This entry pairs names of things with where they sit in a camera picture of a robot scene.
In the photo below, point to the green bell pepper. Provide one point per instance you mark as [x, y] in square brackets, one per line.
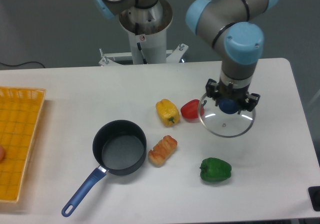
[215, 170]

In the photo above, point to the red bell pepper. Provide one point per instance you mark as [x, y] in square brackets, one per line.
[190, 109]

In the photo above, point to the glass lid blue knob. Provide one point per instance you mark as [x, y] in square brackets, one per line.
[222, 124]

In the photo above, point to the yellow bell pepper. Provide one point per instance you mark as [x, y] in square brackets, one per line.
[167, 112]

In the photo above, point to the orange item in basket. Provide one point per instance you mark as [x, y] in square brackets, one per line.
[2, 153]

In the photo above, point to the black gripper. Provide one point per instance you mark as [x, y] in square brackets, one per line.
[232, 93]

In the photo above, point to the black device at table edge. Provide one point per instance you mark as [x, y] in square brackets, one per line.
[314, 194]

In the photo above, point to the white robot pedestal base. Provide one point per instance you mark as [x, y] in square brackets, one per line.
[146, 29]

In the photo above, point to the yellow woven basket tray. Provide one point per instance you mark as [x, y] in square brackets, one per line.
[20, 112]

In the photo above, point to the toy pastry bread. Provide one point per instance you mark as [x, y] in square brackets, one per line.
[162, 150]

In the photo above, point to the dark saucepan blue handle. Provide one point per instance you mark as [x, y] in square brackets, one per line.
[120, 148]

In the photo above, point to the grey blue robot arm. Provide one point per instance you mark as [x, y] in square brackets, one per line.
[224, 25]

